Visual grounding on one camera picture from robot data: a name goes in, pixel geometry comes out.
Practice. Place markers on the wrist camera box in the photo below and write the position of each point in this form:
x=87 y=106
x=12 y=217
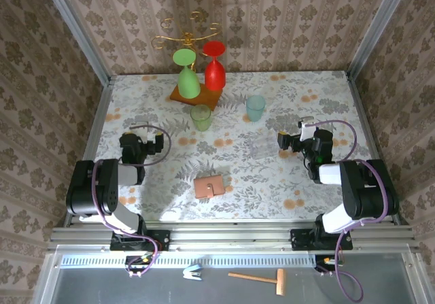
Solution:
x=142 y=132
x=306 y=130

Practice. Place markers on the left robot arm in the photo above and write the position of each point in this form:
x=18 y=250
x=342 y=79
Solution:
x=85 y=188

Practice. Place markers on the red wine glass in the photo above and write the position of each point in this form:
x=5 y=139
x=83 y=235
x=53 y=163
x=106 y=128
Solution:
x=214 y=72

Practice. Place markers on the tan leather card holder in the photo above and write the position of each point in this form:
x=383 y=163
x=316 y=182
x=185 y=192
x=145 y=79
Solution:
x=207 y=185

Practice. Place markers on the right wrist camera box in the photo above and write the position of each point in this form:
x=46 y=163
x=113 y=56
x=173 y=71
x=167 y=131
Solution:
x=306 y=130

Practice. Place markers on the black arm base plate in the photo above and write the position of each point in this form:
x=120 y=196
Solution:
x=300 y=241
x=161 y=239

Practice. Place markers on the aluminium side rail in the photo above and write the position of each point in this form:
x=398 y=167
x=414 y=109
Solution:
x=364 y=113
x=96 y=120

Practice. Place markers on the blue stapler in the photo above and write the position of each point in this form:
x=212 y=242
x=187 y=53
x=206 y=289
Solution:
x=193 y=272

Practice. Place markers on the aluminium frame post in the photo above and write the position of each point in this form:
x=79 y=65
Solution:
x=377 y=28
x=79 y=28

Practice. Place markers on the green plastic cup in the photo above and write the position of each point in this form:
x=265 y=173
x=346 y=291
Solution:
x=201 y=118

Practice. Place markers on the clear acrylic box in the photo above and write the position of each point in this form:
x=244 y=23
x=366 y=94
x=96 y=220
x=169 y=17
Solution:
x=261 y=149

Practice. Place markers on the blue plastic cup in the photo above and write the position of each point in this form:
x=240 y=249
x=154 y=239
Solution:
x=255 y=110

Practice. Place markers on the green wine glass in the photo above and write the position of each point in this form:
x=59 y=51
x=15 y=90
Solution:
x=188 y=83

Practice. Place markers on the grey metal shelf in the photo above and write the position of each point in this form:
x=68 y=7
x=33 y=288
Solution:
x=102 y=288

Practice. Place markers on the wooden mallet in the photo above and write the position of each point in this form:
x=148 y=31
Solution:
x=280 y=282

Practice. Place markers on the floral tablecloth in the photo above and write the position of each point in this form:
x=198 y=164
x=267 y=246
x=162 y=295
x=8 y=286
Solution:
x=142 y=96

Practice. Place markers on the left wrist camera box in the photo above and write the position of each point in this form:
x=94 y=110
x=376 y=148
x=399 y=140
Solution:
x=142 y=132

